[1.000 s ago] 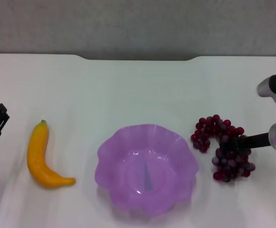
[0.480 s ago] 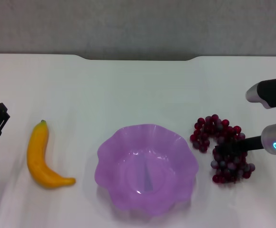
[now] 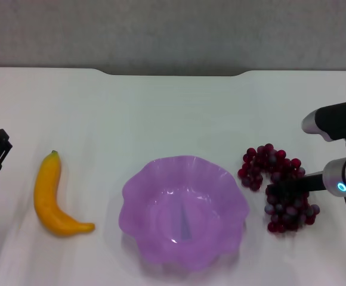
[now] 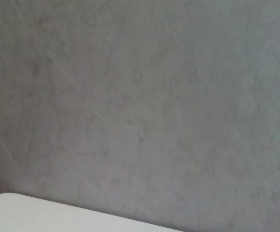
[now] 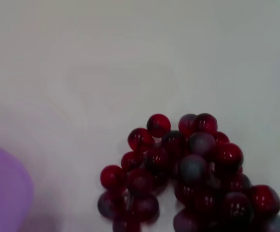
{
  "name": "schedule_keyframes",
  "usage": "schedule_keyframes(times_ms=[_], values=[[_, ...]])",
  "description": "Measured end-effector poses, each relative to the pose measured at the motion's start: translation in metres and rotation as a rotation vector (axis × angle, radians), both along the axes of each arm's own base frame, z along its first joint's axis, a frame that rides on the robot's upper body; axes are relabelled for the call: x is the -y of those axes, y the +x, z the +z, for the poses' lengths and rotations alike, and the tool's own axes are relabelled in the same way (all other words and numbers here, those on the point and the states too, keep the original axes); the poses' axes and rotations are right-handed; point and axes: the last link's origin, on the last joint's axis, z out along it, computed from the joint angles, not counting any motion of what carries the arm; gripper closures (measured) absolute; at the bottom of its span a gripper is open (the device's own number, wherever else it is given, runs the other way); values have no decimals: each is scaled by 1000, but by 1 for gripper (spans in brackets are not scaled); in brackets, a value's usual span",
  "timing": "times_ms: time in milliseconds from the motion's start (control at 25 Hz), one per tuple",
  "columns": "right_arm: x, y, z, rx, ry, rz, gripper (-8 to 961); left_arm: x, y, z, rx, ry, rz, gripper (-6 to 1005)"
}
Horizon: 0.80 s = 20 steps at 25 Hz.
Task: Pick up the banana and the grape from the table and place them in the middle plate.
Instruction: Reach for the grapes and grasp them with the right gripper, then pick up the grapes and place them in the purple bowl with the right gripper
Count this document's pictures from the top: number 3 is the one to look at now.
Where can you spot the purple translucent scalloped bowl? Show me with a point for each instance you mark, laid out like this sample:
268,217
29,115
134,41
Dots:
167,244

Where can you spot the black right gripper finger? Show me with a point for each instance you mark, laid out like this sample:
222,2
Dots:
286,187

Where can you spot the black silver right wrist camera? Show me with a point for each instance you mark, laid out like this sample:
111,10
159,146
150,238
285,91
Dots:
334,119

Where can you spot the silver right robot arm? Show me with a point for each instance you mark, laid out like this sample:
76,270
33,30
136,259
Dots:
334,175

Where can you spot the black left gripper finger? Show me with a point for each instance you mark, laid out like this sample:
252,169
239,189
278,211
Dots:
1,147

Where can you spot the red purple grape bunch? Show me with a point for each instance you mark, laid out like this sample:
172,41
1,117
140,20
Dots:
262,167

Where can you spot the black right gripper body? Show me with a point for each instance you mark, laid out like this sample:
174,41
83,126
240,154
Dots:
314,182

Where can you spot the yellow plastic banana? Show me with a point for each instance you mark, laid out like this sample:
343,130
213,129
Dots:
46,196

